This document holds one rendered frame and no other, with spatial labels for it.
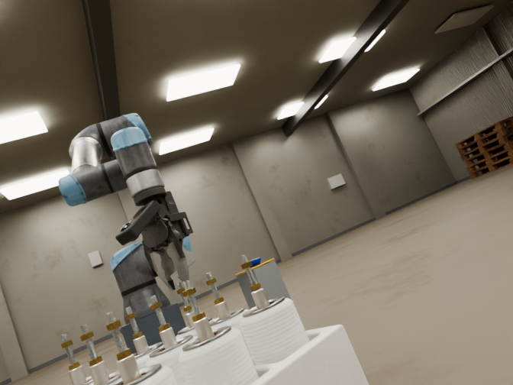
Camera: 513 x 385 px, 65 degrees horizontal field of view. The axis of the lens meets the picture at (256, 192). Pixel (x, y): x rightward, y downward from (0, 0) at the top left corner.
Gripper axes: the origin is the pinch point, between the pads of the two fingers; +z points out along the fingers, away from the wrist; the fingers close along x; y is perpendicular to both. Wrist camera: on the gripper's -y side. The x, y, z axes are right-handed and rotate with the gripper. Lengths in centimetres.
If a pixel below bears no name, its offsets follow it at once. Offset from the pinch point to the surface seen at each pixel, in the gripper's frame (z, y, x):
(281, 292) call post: 11.3, 15.6, -13.5
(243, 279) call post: 5.3, 12.5, -7.7
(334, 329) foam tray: 17.2, -4.5, -31.1
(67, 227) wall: -226, 523, 711
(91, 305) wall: -45, 519, 714
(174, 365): 12.1, -18.1, -10.1
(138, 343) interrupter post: 7.9, -11.4, 3.4
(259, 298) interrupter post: 8.2, -8.2, -22.7
